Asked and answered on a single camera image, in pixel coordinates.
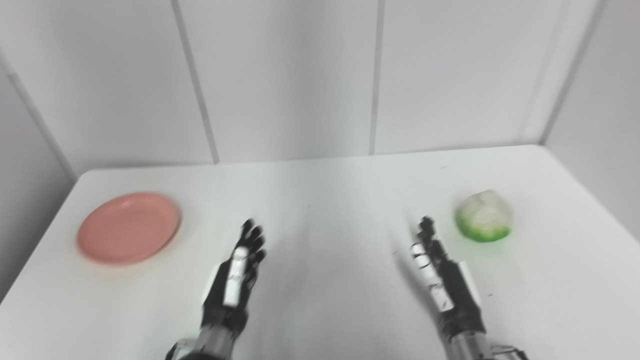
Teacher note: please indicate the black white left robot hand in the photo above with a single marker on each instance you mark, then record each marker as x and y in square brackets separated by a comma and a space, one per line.
[226, 305]

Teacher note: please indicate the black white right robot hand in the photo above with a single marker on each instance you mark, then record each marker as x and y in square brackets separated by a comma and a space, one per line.
[457, 295]

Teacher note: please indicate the green white cabbage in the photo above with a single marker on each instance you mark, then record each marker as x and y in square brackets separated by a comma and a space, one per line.
[484, 216]

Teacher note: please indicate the pink round plate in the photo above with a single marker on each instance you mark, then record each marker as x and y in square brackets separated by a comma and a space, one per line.
[129, 228]

